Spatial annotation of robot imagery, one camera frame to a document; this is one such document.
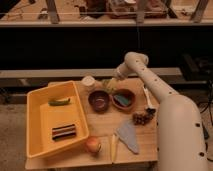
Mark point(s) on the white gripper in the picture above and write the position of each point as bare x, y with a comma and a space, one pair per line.
119, 74

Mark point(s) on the white handled dish brush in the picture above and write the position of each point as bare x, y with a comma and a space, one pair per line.
150, 108

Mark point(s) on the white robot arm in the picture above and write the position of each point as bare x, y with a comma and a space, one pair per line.
180, 137

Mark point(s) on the terracotta bowl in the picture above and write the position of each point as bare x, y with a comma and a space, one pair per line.
127, 94

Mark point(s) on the green leafy vegetable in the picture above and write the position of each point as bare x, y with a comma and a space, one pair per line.
109, 85

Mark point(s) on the teal sponge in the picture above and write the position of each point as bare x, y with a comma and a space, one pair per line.
122, 100

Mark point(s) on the white cup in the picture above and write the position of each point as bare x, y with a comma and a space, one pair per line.
88, 81

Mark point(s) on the grey cloth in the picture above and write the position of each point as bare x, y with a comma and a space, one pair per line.
127, 134

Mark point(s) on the yellow banana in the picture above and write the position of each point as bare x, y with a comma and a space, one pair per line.
113, 147

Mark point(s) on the green pepper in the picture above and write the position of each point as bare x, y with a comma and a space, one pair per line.
59, 102

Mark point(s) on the orange apple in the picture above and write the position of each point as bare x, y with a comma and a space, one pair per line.
93, 144

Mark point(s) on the yellow plastic tray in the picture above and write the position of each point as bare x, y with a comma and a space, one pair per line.
41, 118

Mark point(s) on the striped cloth roll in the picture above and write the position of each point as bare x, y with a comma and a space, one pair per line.
64, 131

